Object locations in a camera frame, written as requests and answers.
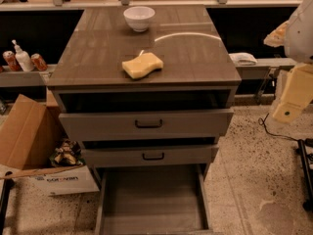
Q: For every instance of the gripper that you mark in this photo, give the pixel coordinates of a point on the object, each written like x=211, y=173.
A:
x=300, y=38

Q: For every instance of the yellow sponge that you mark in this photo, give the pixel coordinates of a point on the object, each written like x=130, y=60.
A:
x=142, y=65

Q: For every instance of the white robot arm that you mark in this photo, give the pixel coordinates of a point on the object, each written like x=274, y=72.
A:
x=296, y=36

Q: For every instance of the top grey drawer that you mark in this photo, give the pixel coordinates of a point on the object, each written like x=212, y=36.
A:
x=146, y=125

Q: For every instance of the grey drawer cabinet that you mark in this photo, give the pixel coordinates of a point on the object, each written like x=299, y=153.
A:
x=159, y=97

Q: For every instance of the middle grey drawer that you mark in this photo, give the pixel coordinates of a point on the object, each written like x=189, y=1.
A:
x=141, y=156

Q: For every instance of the bottom open grey drawer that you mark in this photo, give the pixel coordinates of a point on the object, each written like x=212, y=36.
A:
x=153, y=200

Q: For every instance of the folded white cloth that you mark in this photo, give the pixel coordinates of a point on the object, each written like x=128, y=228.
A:
x=243, y=59

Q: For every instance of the black stand on right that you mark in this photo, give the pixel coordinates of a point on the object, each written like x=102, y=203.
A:
x=305, y=158

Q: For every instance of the white ceramic bowl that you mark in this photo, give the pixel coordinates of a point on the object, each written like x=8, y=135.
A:
x=138, y=18

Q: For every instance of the snack bags in box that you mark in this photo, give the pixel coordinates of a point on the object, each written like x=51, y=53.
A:
x=68, y=153

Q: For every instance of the right red soda can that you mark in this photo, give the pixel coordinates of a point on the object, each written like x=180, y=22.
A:
x=39, y=62

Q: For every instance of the red soda can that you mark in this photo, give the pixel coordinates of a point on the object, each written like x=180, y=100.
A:
x=11, y=61
x=39, y=62

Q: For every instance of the white pump bottle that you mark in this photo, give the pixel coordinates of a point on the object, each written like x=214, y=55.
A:
x=23, y=57

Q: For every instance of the cardboard box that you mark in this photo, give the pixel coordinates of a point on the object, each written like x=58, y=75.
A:
x=28, y=138

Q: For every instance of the left red soda can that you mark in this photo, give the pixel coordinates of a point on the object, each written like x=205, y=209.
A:
x=11, y=61

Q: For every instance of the black pole at left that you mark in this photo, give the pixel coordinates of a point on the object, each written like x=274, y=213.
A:
x=8, y=184

